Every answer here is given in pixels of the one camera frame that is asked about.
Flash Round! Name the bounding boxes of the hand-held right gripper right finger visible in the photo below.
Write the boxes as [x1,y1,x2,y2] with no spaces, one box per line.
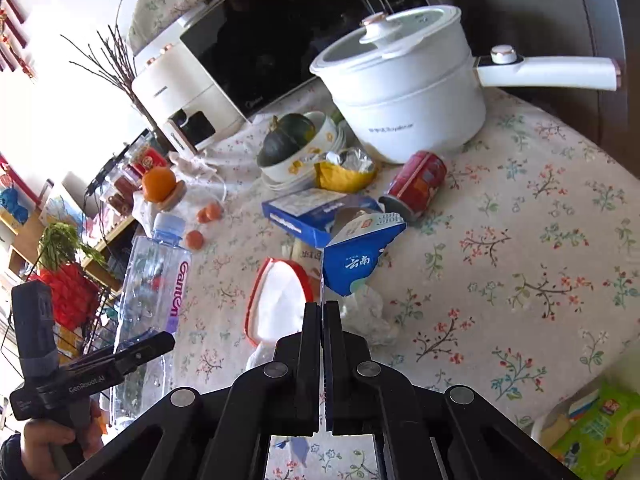
[325,300,581,480]

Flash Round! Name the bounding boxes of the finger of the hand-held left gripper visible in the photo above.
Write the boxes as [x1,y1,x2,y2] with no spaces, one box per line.
[114,331,177,367]

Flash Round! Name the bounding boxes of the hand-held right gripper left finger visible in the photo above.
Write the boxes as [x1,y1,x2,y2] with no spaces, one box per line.
[95,302,326,480]

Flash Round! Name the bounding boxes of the clear plastic water bottle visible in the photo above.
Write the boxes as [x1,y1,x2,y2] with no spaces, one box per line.
[111,212,194,428]

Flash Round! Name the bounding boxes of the blue milk carton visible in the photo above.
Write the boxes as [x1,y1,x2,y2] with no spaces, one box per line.
[322,210,407,307]

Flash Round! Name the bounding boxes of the red drink can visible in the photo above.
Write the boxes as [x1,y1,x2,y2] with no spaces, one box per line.
[378,150,449,222]

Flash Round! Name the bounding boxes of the person's left hand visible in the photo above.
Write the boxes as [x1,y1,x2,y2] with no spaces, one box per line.
[20,400,107,480]

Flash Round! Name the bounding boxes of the crumpled clear plastic wrap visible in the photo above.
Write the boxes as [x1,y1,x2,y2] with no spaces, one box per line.
[341,287,402,347]

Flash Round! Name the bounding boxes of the red plant pot wrap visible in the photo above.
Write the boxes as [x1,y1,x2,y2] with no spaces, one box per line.
[37,262,102,332]

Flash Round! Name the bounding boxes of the red rimmed white tissue pack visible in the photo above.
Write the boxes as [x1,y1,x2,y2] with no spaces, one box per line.
[242,257,321,347]

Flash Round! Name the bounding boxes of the cream paper wrapper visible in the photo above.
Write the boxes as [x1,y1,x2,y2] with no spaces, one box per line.
[290,240,326,266]

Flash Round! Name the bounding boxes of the green potted plant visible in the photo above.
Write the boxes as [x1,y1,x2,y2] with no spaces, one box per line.
[37,222,107,276]

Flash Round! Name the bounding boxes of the wooden shelf unit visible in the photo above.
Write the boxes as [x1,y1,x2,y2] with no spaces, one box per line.
[0,200,137,293]

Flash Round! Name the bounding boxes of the framed picture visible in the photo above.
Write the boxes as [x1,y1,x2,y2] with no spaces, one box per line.
[39,182,87,235]

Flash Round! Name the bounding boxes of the blue toy figure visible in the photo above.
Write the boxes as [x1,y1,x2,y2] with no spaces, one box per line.
[0,187,32,227]

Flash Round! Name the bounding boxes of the blue and white cardboard box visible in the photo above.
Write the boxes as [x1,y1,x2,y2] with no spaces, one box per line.
[261,187,384,249]

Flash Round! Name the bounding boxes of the round wooden lid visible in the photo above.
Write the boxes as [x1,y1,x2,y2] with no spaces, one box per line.
[156,182,187,212]

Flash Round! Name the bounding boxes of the white shallow dish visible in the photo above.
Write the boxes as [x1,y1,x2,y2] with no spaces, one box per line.
[261,125,348,191]
[262,130,349,194]
[260,120,347,187]

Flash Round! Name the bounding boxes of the yellow foil snack wrapper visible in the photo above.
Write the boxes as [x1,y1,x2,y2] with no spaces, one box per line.
[314,147,379,194]

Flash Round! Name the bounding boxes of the clear plastic storage box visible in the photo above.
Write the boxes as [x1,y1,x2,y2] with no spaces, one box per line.
[85,127,170,211]

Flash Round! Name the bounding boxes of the red label packet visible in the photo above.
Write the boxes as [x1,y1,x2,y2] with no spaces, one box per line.
[127,142,169,177]

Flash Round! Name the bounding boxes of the white bowl with yellow flowers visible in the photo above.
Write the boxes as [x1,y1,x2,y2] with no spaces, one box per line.
[257,110,346,183]

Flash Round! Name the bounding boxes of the dark green squash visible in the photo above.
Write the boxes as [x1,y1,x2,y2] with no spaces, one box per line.
[256,114,317,168]

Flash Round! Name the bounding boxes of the white electric cooking pot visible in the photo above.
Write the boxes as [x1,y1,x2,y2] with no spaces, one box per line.
[309,5,623,165]

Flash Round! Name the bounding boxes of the white air fryer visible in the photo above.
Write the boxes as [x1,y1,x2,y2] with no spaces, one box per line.
[131,42,252,154]

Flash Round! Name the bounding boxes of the dried bare branches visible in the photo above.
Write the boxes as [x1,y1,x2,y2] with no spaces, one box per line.
[60,0,163,147]

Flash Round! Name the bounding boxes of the green wet wipes pack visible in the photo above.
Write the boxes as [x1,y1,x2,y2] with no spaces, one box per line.
[550,382,640,480]

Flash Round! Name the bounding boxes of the white rimmed glass pot lid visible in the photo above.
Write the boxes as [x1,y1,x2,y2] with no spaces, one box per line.
[309,5,474,82]

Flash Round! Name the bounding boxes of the black door microwave oven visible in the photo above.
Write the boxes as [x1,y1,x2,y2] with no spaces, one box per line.
[177,0,463,125]

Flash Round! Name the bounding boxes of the red hanging decorations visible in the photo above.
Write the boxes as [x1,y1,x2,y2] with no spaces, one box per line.
[0,0,40,82]

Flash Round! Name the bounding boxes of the grey upholstered chair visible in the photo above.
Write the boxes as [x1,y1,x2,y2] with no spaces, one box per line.
[440,0,632,93]

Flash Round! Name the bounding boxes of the white power cable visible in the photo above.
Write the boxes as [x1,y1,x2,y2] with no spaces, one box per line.
[186,156,229,207]

